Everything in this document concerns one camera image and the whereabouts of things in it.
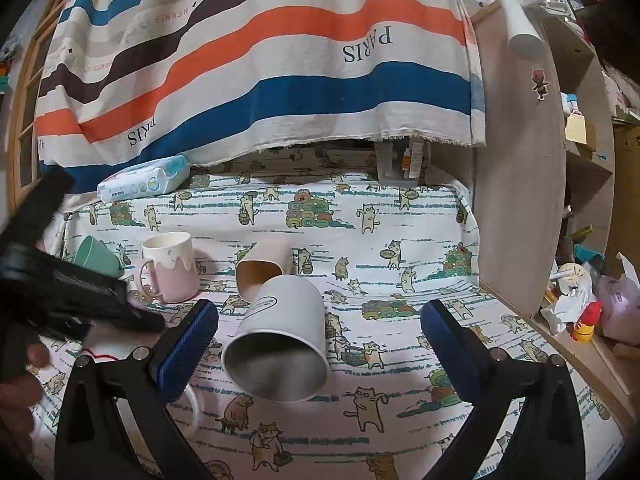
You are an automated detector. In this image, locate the striped Paris cloth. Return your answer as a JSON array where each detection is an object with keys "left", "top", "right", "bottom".
[{"left": 35, "top": 0, "right": 486, "bottom": 193}]

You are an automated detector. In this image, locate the pink white drip mug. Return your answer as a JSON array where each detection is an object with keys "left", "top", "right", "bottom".
[{"left": 134, "top": 232, "right": 200, "bottom": 304}]

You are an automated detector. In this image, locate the red yellow toy figure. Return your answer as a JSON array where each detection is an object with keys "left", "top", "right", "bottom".
[{"left": 570, "top": 300, "right": 602, "bottom": 344}]

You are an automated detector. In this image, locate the white pink paper cup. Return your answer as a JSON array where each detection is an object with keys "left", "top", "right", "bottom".
[{"left": 80, "top": 323, "right": 202, "bottom": 439}]

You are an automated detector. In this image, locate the cat print bed sheet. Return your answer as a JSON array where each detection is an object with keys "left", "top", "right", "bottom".
[{"left": 19, "top": 142, "right": 626, "bottom": 480}]

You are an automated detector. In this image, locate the baby wipes pack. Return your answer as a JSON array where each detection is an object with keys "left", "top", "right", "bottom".
[{"left": 96, "top": 155, "right": 191, "bottom": 204}]

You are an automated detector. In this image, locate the white clip lamp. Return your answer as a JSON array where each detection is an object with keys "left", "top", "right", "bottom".
[{"left": 498, "top": 0, "right": 544, "bottom": 61}]

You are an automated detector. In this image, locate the person's left hand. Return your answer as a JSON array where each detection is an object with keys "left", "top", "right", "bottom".
[{"left": 1, "top": 340, "right": 50, "bottom": 458}]

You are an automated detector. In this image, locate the wooden glass door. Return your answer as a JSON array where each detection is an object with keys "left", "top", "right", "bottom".
[{"left": 6, "top": 0, "right": 66, "bottom": 212}]

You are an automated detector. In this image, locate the mint green plastic cup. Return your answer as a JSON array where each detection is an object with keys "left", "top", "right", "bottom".
[{"left": 73, "top": 236, "right": 122, "bottom": 278}]

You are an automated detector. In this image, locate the wooden shelf unit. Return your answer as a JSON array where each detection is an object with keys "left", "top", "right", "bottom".
[{"left": 472, "top": 3, "right": 639, "bottom": 438}]

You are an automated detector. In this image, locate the bear sticker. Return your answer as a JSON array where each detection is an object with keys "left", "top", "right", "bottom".
[{"left": 532, "top": 65, "right": 549, "bottom": 101}]

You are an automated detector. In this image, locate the beige square cup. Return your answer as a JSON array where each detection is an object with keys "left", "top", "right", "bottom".
[{"left": 235, "top": 236, "right": 293, "bottom": 302}]

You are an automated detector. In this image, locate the grey mug white handle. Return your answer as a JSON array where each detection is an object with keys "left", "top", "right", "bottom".
[{"left": 221, "top": 275, "right": 330, "bottom": 403}]

